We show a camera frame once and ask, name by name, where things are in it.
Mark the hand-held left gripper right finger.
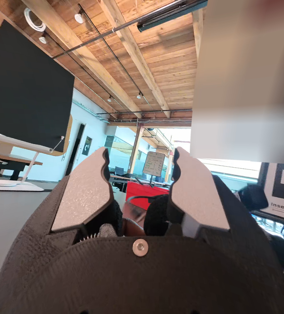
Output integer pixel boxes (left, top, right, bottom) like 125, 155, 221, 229
169, 146, 231, 239

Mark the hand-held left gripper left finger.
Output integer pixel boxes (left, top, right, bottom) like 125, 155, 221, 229
51, 147, 115, 232

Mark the red plastic bin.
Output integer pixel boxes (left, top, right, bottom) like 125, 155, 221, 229
125, 180, 170, 211

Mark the person's left hand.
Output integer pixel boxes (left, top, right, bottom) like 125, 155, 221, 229
121, 218, 146, 237

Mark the framed marker sign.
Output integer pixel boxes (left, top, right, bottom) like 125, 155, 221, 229
259, 162, 284, 222

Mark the long office desk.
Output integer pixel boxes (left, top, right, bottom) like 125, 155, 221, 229
109, 174, 133, 182

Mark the whiteboard on stand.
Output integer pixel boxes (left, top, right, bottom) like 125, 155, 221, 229
142, 151, 166, 177

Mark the dark door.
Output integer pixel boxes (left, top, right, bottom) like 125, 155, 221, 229
66, 123, 86, 176

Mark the wooden desk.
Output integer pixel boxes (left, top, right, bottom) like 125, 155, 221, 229
0, 150, 43, 181

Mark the black board wooden edge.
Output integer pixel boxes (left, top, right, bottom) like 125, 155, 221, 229
0, 20, 75, 157

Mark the thin black cable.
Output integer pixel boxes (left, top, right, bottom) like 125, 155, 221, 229
127, 195, 157, 204

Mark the white cable coil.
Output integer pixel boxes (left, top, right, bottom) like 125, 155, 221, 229
24, 7, 47, 32

